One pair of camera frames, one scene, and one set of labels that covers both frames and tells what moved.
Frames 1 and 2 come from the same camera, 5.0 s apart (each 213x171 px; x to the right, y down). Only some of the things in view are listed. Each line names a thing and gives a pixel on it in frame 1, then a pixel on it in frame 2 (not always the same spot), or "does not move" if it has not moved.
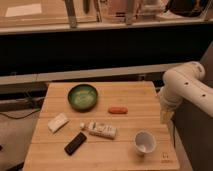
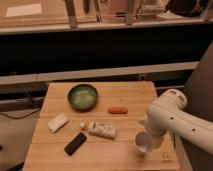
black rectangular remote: x=75 y=143 does not move
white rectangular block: x=57 y=123 does not move
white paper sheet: x=23 y=10 does not move
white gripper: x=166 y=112 to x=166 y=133
